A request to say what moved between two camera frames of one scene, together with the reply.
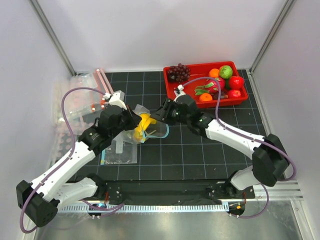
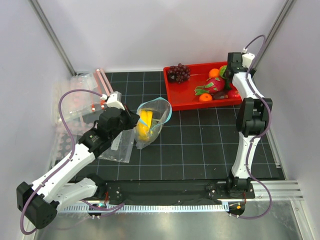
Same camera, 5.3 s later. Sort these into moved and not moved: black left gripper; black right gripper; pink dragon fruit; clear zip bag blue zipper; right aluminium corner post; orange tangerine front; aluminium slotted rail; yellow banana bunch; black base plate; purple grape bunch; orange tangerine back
Moved: black right gripper; clear zip bag blue zipper; yellow banana bunch
Not moved: pink dragon fruit; purple grape bunch; black left gripper; aluminium slotted rail; orange tangerine back; right aluminium corner post; orange tangerine front; black base plate
